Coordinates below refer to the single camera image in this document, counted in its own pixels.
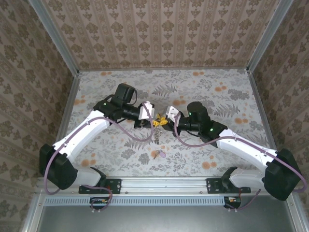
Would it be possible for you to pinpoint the black controller board with wires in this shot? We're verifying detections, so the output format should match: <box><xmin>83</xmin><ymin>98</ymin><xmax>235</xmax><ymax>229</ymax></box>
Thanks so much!
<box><xmin>89</xmin><ymin>197</ymin><xmax>110</xmax><ymax>206</ymax></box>
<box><xmin>224</xmin><ymin>196</ymin><xmax>242</xmax><ymax>208</ymax></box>

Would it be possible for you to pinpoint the aluminium frame rail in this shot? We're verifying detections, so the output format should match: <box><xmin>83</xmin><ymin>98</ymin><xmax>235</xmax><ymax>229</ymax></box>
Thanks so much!
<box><xmin>247</xmin><ymin>70</ymin><xmax>280</xmax><ymax>152</ymax></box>
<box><xmin>287</xmin><ymin>199</ymin><xmax>309</xmax><ymax>232</ymax></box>
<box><xmin>56</xmin><ymin>71</ymin><xmax>82</xmax><ymax>145</ymax></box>
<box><xmin>78</xmin><ymin>68</ymin><xmax>249</xmax><ymax>73</ymax></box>
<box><xmin>22</xmin><ymin>194</ymin><xmax>45</xmax><ymax>232</ymax></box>

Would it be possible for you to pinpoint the key with purple cap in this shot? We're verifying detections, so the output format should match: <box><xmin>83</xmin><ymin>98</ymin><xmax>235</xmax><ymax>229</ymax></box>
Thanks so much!
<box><xmin>153</xmin><ymin>149</ymin><xmax>167</xmax><ymax>160</ymax></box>

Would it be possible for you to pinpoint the aluminium frame post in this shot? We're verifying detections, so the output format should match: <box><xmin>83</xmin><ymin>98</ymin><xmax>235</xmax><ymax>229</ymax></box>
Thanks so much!
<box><xmin>246</xmin><ymin>0</ymin><xmax>297</xmax><ymax>73</ymax></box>
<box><xmin>28</xmin><ymin>0</ymin><xmax>80</xmax><ymax>75</ymax></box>

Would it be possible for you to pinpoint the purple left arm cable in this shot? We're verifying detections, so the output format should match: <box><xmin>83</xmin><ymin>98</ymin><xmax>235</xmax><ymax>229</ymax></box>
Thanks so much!
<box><xmin>43</xmin><ymin>101</ymin><xmax>155</xmax><ymax>215</ymax></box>

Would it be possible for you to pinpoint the grey metal panel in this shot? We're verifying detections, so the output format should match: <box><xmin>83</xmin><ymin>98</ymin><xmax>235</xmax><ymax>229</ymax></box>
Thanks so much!
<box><xmin>36</xmin><ymin>195</ymin><xmax>299</xmax><ymax>232</ymax></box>

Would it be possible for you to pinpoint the large ring with small keyrings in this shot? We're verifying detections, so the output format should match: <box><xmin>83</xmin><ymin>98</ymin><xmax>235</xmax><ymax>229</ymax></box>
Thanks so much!
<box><xmin>154</xmin><ymin>116</ymin><xmax>167</xmax><ymax>145</ymax></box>

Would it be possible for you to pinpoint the wide aluminium mounting rail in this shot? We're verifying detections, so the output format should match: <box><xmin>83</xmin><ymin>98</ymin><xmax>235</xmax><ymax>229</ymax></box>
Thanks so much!
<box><xmin>36</xmin><ymin>176</ymin><xmax>266</xmax><ymax>196</ymax></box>

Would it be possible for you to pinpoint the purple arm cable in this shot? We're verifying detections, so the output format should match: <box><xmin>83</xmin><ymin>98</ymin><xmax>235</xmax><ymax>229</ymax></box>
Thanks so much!
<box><xmin>173</xmin><ymin>112</ymin><xmax>308</xmax><ymax>211</ymax></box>
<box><xmin>43</xmin><ymin>101</ymin><xmax>155</xmax><ymax>215</ymax></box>

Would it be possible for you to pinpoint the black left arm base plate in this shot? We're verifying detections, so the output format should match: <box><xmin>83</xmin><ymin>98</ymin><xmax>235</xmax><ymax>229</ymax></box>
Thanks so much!
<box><xmin>78</xmin><ymin>178</ymin><xmax>122</xmax><ymax>195</ymax></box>

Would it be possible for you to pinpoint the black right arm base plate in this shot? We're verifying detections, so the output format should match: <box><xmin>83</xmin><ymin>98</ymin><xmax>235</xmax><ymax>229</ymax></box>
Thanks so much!
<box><xmin>206</xmin><ymin>178</ymin><xmax>252</xmax><ymax>195</ymax></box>

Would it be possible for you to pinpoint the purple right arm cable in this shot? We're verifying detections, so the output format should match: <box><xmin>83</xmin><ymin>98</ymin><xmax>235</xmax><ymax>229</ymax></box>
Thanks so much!
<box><xmin>173</xmin><ymin>112</ymin><xmax>308</xmax><ymax>211</ymax></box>

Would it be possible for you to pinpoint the grey slotted cable duct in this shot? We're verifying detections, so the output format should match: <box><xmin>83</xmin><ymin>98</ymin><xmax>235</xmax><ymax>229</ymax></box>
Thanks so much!
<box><xmin>44</xmin><ymin>195</ymin><xmax>225</xmax><ymax>206</ymax></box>

